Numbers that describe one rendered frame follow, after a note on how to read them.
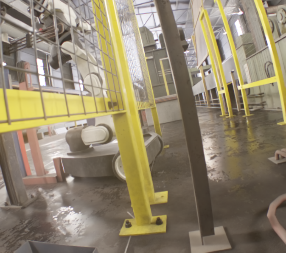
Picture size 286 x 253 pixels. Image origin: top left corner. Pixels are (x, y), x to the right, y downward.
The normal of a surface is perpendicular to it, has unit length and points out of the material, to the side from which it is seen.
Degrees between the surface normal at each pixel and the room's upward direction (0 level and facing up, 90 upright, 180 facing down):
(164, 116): 90
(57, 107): 90
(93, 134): 90
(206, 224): 90
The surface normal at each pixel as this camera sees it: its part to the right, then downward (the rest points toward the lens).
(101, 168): -0.28, 0.04
